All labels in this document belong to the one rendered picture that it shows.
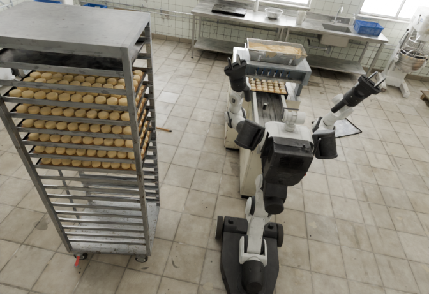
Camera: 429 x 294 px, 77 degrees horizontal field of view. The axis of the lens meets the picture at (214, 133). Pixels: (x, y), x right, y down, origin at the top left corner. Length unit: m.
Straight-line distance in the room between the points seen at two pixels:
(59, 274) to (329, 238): 2.32
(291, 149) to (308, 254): 1.50
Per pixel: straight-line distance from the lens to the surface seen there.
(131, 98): 1.28
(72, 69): 1.34
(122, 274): 2.50
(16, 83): 1.51
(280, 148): 1.40
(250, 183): 2.68
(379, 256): 3.08
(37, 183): 1.92
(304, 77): 2.82
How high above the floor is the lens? 2.26
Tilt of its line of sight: 39 degrees down
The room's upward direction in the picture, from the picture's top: 7 degrees clockwise
